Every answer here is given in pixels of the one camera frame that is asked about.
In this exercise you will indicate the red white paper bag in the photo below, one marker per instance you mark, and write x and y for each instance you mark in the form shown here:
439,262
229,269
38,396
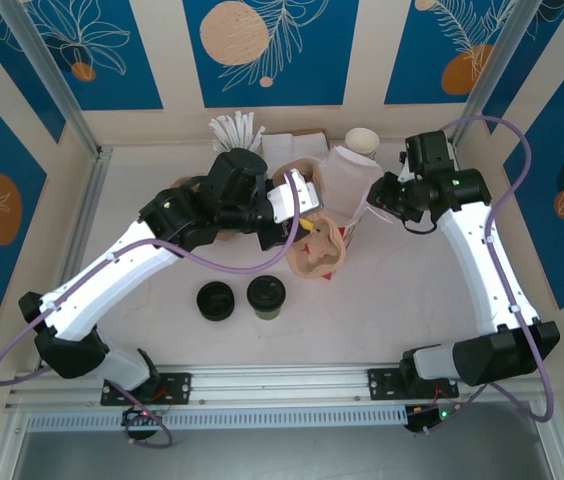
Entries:
347,185

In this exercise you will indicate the black plastic cup lid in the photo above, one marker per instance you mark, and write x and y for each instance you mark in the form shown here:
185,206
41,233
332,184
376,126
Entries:
266,291
216,300

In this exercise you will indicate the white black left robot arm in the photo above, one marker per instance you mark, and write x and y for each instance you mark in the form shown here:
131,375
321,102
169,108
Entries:
102,280

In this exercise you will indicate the white paper cup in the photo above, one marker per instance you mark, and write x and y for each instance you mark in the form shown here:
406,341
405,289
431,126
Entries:
374,157
362,140
375,152

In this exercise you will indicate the paper-wrapped straw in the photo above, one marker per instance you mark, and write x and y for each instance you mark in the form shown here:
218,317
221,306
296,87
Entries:
218,131
260,136
252,130
246,127
226,129
217,146
238,129

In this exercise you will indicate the white paper napkins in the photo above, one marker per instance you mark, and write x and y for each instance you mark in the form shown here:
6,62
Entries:
287,147

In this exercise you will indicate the circuit board with LED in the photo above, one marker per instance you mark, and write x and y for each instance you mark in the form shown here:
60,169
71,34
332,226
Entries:
142,415
427,417

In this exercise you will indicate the aluminium frame post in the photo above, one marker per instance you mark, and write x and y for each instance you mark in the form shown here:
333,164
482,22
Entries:
52,70
490,70

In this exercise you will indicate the aluminium frame rail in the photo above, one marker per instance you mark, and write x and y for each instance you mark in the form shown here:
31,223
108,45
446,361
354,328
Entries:
512,310
84,215

